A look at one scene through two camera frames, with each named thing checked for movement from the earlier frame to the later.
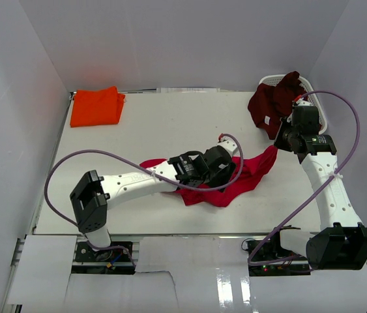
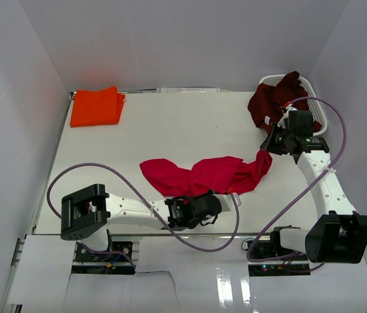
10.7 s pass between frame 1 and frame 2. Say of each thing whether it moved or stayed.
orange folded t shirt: stayed
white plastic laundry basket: stayed
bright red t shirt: moved
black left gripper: moved
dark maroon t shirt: stayed
